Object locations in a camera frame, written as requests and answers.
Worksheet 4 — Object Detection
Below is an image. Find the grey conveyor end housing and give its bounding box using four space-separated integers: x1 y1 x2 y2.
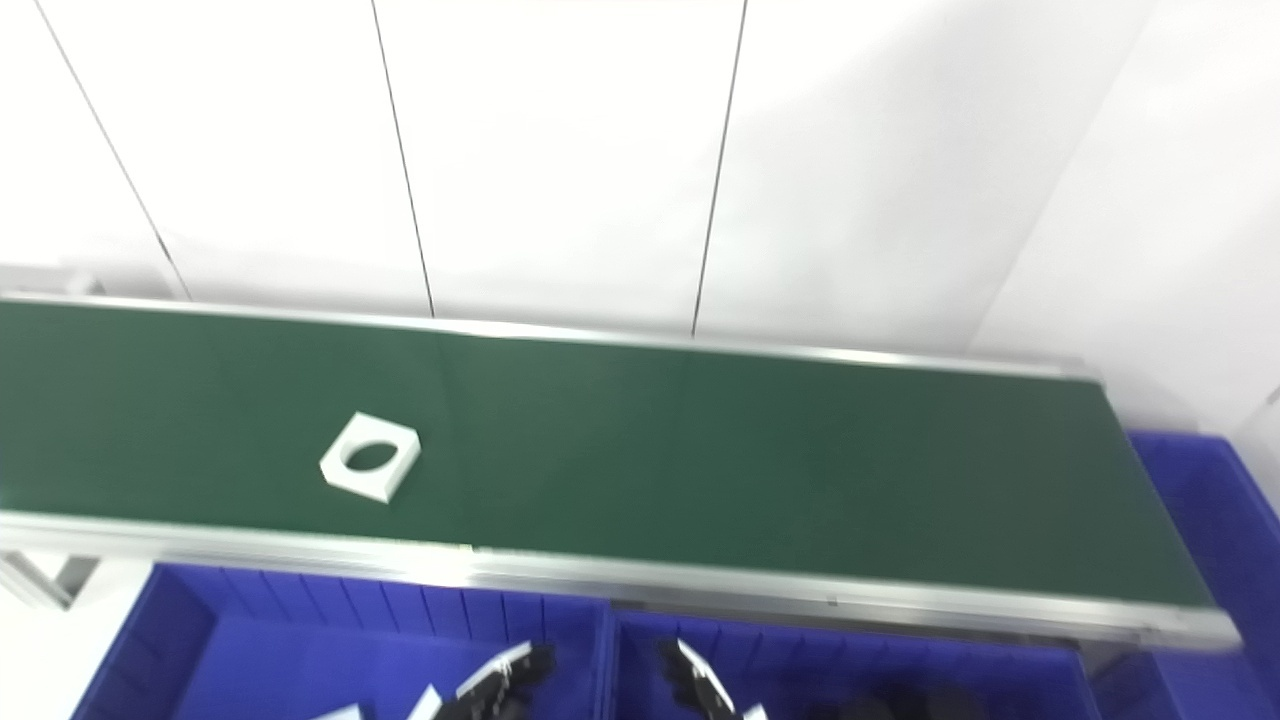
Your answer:
0 265 106 299

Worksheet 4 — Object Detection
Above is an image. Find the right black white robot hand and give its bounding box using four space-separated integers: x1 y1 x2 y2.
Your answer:
658 638 771 720

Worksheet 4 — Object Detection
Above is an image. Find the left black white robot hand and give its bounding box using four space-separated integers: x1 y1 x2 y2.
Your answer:
410 642 558 720

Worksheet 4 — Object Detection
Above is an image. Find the aluminium conveyor support leg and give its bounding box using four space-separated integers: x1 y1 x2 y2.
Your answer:
0 550 101 611

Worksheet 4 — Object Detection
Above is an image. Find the blue plastic bin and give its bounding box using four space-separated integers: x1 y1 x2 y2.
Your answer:
1085 430 1280 720
70 562 616 720
608 608 1111 720

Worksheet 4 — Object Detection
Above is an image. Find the green conveyor belt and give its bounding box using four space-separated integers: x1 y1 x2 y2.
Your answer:
0 295 1246 651

